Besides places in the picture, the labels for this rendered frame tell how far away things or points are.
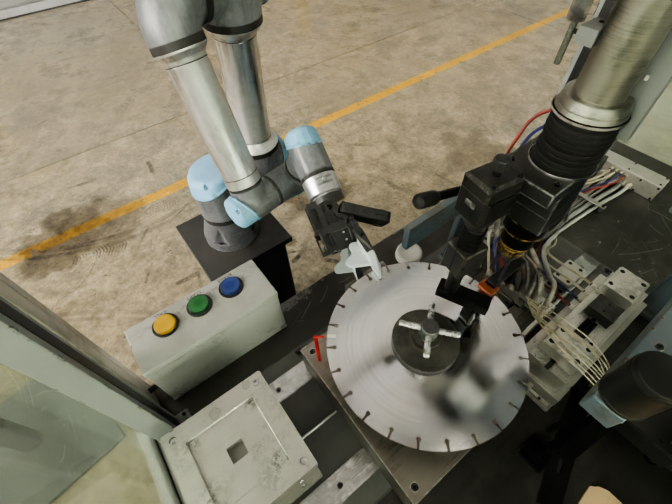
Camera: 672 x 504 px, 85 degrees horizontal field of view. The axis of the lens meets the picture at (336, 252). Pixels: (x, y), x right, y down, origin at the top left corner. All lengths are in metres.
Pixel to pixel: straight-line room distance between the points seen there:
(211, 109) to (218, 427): 0.54
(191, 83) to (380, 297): 0.50
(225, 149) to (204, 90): 0.11
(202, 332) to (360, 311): 0.30
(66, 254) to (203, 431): 1.90
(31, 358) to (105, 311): 1.61
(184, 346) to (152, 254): 1.48
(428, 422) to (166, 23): 0.72
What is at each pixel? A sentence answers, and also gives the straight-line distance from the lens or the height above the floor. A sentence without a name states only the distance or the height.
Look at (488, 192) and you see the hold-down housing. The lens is 0.44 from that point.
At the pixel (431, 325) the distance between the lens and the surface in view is 0.60.
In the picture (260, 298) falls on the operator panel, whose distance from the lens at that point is 0.75.
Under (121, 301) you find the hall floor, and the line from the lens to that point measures 2.09.
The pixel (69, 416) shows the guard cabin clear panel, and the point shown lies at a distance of 0.58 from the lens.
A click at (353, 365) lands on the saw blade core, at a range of 0.62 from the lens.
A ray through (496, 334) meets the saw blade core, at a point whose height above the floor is 0.95.
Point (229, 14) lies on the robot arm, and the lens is 0.78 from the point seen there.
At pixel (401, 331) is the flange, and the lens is 0.64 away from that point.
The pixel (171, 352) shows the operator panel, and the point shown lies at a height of 0.90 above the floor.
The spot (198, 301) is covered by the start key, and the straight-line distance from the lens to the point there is 0.78.
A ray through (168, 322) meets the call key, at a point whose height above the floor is 0.91.
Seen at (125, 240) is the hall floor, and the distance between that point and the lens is 2.35.
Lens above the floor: 1.53
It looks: 52 degrees down
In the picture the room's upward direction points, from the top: 3 degrees counter-clockwise
